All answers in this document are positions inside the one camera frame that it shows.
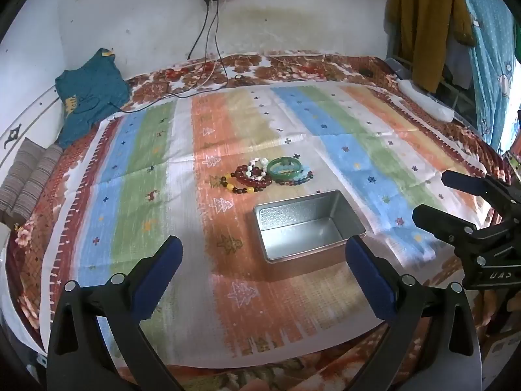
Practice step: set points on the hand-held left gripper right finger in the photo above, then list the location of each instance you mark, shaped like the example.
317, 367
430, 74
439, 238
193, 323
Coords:
369, 277

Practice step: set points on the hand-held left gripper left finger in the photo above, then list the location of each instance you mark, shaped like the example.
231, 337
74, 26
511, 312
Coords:
159, 273

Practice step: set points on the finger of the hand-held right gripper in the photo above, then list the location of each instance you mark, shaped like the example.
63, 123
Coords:
480, 185
439, 220

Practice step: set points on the silver metal tin box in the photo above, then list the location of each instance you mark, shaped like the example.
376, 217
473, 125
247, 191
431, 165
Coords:
293, 220

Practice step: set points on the green jade bangle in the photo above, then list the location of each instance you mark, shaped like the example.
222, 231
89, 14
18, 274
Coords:
285, 159

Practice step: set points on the white oblong object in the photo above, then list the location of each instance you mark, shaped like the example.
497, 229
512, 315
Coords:
427, 102

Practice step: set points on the striped pastel cloth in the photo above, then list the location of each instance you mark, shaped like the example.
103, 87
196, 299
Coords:
142, 171

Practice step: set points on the blue printed curtain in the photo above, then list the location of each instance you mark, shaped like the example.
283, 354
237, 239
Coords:
488, 49

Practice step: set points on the small black object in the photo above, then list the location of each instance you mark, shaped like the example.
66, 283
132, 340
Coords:
367, 72

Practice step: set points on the striped grey pillow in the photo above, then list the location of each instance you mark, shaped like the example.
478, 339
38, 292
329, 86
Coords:
28, 179

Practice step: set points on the mustard yellow garment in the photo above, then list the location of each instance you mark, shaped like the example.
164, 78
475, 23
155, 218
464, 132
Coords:
423, 16

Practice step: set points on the teal shirt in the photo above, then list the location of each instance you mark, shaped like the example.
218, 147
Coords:
93, 85

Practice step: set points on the metal bed frame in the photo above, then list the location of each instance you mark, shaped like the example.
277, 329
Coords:
460, 97

